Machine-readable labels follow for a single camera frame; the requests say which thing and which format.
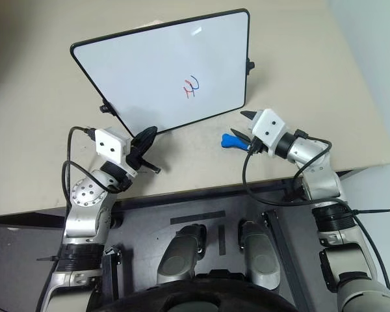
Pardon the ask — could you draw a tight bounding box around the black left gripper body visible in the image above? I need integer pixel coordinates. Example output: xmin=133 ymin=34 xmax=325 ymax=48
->
xmin=126 ymin=137 xmax=147 ymax=170

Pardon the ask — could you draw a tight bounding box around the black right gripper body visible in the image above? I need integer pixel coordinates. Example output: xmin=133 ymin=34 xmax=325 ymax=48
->
xmin=248 ymin=136 xmax=268 ymax=156

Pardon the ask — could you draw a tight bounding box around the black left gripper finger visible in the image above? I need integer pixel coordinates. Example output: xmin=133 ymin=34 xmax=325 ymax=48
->
xmin=139 ymin=157 xmax=161 ymax=174
xmin=132 ymin=125 xmax=158 ymax=148

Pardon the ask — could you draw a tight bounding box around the blue plastic object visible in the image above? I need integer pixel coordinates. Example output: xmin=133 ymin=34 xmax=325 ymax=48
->
xmin=221 ymin=133 xmax=252 ymax=151

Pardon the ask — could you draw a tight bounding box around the long black tape strip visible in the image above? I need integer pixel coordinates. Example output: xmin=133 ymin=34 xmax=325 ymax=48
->
xmin=170 ymin=210 xmax=226 ymax=226

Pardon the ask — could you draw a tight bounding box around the grey left robot leg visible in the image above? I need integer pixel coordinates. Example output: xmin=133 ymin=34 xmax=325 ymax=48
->
xmin=157 ymin=223 xmax=208 ymax=287

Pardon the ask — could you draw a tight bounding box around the grey robot leg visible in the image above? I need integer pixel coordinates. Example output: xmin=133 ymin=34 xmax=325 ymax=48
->
xmin=157 ymin=223 xmax=208 ymax=287
xmin=237 ymin=220 xmax=281 ymax=291

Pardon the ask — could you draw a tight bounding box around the short black tape strip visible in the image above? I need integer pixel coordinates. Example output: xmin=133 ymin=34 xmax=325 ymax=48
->
xmin=217 ymin=224 xmax=228 ymax=255

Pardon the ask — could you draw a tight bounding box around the grey right robot leg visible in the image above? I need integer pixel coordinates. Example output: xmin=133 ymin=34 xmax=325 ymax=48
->
xmin=237 ymin=220 xmax=281 ymax=291

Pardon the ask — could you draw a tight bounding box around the black metal table leg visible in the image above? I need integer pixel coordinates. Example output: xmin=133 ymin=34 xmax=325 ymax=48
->
xmin=102 ymin=246 xmax=123 ymax=304
xmin=262 ymin=209 xmax=311 ymax=312

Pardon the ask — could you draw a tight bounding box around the black robot torso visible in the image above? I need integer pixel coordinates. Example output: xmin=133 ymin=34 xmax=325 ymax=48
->
xmin=86 ymin=268 xmax=302 ymax=312

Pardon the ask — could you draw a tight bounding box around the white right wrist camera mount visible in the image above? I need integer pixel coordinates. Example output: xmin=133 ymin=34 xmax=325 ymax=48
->
xmin=250 ymin=109 xmax=288 ymax=157

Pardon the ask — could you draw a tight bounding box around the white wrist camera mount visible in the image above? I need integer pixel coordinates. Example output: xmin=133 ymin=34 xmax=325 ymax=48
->
xmin=95 ymin=128 xmax=139 ymax=178
xmin=250 ymin=109 xmax=288 ymax=157

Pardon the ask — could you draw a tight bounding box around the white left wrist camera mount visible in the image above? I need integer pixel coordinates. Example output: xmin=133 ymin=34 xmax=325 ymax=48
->
xmin=95 ymin=128 xmax=139 ymax=178

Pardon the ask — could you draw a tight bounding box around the long black right arm cable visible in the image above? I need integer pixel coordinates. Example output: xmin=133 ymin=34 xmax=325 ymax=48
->
xmin=242 ymin=142 xmax=390 ymax=293

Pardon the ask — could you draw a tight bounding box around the white board with black frame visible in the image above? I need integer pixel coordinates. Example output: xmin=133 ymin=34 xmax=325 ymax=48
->
xmin=70 ymin=8 xmax=251 ymax=139

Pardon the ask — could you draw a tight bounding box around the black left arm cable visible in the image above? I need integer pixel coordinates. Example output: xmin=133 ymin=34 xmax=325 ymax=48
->
xmin=60 ymin=125 xmax=99 ymax=212

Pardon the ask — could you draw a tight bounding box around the short black right arm cable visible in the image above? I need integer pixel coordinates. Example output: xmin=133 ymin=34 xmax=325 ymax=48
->
xmin=284 ymin=129 xmax=333 ymax=201

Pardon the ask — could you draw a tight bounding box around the black right arm cable tie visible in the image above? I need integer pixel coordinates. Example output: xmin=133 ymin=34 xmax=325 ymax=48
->
xmin=350 ymin=208 xmax=390 ymax=216

